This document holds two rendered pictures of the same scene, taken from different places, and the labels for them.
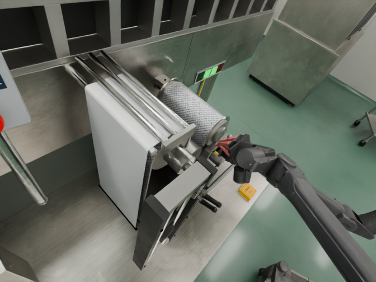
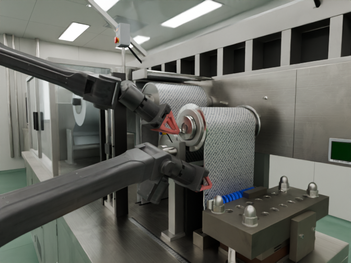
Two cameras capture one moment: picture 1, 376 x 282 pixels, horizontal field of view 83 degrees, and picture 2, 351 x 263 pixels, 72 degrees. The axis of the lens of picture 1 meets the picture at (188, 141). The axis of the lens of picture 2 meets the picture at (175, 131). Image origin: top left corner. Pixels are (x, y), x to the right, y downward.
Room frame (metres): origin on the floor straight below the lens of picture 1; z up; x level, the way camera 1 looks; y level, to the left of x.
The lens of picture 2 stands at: (0.86, -0.78, 1.30)
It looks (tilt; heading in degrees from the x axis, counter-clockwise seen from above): 5 degrees down; 116
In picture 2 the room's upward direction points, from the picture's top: straight up
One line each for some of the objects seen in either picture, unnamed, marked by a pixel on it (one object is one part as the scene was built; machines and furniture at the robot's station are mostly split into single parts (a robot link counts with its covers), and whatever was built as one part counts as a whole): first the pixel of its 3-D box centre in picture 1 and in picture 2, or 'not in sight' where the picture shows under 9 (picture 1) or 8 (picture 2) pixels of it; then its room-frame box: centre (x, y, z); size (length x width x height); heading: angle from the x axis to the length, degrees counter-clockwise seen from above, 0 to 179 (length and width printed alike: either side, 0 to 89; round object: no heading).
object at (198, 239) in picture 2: not in sight; (230, 226); (0.68, 0.00, 0.92); 0.28 x 0.04 x 0.04; 63
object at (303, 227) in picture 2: not in sight; (304, 235); (0.90, -0.06, 0.96); 0.10 x 0.03 x 0.11; 63
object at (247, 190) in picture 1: (247, 191); not in sight; (0.61, -0.37, 0.91); 0.07 x 0.07 x 0.02; 63
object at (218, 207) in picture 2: not in sight; (218, 203); (0.69, -0.15, 1.05); 0.04 x 0.04 x 0.04
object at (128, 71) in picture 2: not in sight; (122, 74); (-0.02, 0.34, 1.50); 0.14 x 0.14 x 0.06
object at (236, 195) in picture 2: not in sight; (235, 197); (0.70, -0.02, 1.03); 0.21 x 0.04 x 0.03; 63
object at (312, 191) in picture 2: not in sight; (312, 189); (0.92, 0.10, 1.05); 0.04 x 0.04 x 0.04
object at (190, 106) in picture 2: (216, 132); (190, 127); (0.57, -0.09, 1.25); 0.15 x 0.01 x 0.15; 153
